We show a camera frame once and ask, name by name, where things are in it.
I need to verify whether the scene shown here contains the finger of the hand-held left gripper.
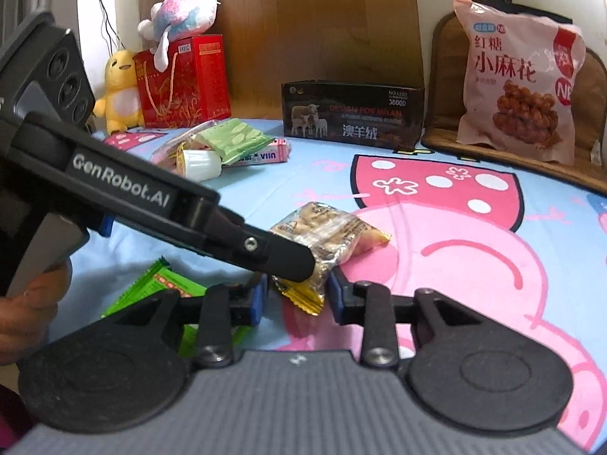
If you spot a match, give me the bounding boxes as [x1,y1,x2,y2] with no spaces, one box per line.
[190,201,318,284]

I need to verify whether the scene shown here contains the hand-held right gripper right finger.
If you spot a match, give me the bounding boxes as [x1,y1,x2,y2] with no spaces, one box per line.
[327,270,479,369]

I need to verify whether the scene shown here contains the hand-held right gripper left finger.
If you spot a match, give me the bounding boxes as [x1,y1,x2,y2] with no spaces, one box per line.
[111,272,269,370]

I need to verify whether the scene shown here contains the black cardboard box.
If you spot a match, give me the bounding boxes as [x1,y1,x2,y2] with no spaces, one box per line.
[281,78,425,149]

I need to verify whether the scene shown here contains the person's left hand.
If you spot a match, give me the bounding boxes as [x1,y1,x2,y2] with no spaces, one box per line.
[0,260,73,366]

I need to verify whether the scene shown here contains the flat pink snack packet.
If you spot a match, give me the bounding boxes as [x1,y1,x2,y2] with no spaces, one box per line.
[103,129,167,152]

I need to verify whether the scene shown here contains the white jelly cup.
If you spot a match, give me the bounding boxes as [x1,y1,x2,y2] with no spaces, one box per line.
[176,144,223,181]

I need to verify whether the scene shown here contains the yellow duck plush toy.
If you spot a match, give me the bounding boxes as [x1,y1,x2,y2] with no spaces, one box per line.
[92,50,144,134]

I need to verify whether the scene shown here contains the bright green snack packet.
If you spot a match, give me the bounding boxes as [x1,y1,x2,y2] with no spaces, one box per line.
[99,256,252,357]

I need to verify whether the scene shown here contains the pink and white snack packet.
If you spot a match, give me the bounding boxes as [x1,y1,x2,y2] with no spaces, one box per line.
[223,138,291,168]

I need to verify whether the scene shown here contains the red gift bag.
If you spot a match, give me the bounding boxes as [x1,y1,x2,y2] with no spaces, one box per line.
[133,34,232,129]

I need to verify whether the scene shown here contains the printed cartoon blanket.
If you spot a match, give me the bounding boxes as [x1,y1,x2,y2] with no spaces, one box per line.
[47,118,607,453]

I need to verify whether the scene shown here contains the light green snack packet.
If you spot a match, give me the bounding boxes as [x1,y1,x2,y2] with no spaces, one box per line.
[197,118,276,166]

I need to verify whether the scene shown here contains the pink and blue plush toy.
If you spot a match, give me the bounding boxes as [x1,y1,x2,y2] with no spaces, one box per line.
[137,0,223,72]

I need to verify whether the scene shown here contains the brown seat cushion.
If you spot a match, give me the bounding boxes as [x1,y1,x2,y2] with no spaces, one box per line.
[421,9,607,196]

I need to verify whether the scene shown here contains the wooden headboard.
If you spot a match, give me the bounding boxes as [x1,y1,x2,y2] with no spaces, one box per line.
[164,0,425,121]

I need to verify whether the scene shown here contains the large pink snack bag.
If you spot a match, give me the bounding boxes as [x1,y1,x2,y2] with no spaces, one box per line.
[452,0,587,166]

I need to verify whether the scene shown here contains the black hanging cables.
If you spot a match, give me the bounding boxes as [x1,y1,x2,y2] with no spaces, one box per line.
[78,0,121,53]

